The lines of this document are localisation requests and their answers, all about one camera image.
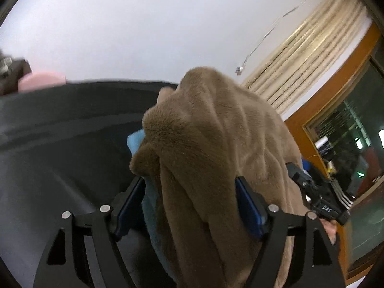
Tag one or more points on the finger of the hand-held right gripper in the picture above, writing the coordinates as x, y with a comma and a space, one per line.
300, 177

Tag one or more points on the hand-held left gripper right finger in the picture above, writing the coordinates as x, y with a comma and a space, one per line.
249, 210

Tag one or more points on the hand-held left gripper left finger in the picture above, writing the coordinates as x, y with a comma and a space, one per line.
132, 204

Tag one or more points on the blue fleece garment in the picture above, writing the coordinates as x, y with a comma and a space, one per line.
153, 216

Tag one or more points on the brown fleece garment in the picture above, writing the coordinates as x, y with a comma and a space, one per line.
216, 132

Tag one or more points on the person's right forearm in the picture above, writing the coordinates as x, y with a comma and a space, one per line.
342, 193

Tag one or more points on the person's right hand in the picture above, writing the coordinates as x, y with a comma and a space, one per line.
331, 231

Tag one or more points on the wooden framed window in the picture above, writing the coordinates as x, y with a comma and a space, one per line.
330, 96

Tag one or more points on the dark cover sheet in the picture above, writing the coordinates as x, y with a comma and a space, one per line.
60, 141

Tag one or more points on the beige curtain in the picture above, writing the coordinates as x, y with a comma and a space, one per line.
315, 51

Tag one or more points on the pink pillow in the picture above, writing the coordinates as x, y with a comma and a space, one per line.
42, 81

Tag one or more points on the dark wooden headboard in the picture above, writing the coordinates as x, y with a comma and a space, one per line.
15, 81

